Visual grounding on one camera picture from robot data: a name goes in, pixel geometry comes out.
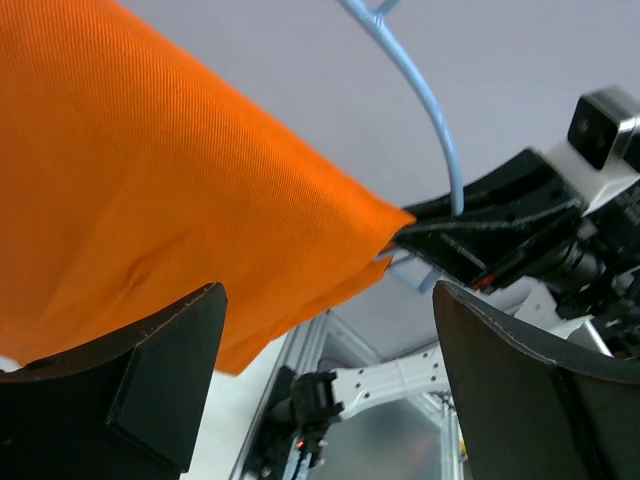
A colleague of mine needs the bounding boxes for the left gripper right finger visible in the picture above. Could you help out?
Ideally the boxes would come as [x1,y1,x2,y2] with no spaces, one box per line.
[433,281,639,480]

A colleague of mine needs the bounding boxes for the aluminium mounting rail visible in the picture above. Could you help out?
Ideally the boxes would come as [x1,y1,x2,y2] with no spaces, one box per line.
[231,311,465,480]

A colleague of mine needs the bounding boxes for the orange trousers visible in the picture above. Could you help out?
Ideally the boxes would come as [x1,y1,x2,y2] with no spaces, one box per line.
[1,1,412,375]

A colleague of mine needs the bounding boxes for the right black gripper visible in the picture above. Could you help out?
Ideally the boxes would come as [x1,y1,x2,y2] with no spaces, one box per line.
[394,148,585,290]

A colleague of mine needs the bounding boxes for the light blue hanger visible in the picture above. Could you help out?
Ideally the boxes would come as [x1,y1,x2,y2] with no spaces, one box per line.
[339,0,466,294]

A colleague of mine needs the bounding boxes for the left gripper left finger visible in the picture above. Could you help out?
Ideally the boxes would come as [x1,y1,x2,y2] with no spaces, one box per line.
[1,284,227,479]

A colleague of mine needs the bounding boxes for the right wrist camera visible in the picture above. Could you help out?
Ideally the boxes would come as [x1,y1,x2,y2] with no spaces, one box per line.
[544,85,640,211]

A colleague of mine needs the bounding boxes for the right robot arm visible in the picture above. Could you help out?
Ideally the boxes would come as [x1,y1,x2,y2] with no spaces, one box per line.
[256,144,639,479]

